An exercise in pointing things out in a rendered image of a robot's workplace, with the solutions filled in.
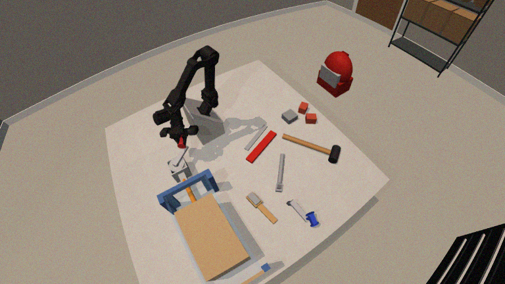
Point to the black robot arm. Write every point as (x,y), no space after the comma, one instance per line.
(209,59)

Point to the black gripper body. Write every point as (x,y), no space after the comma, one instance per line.
(192,130)

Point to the small red block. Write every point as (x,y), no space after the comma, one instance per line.
(303,108)
(310,118)

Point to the dark blue rectangular frame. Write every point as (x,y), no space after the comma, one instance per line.
(183,183)

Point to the black-headed mallet with wooden handle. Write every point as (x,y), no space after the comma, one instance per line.
(333,153)

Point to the red flat bar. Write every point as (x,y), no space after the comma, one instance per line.
(261,146)

